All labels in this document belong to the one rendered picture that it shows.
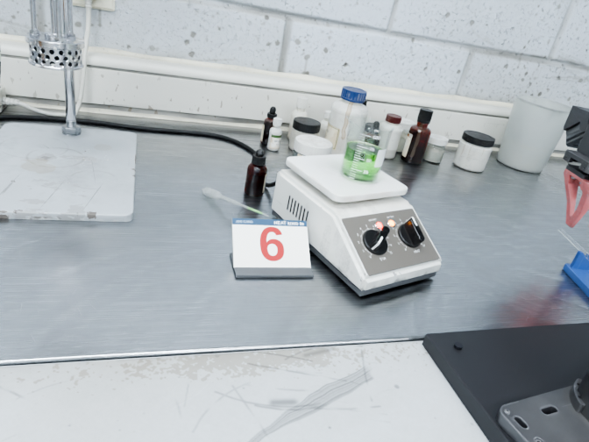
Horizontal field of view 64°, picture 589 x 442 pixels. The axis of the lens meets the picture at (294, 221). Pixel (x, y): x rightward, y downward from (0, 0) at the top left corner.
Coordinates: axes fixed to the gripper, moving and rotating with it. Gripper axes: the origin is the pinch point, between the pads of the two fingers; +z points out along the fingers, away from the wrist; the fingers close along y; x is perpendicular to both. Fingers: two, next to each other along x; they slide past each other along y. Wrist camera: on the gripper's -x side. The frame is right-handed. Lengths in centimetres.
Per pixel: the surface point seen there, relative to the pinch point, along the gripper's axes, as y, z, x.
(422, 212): 19.8, 6.0, -8.5
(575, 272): 1.6, 5.4, 5.1
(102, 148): 71, 5, -10
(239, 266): 46.9, 6.0, 15.4
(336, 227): 36.9, 0.8, 12.8
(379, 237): 32.3, 0.3, 14.5
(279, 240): 42.9, 4.0, 12.0
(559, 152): -31, 4, -60
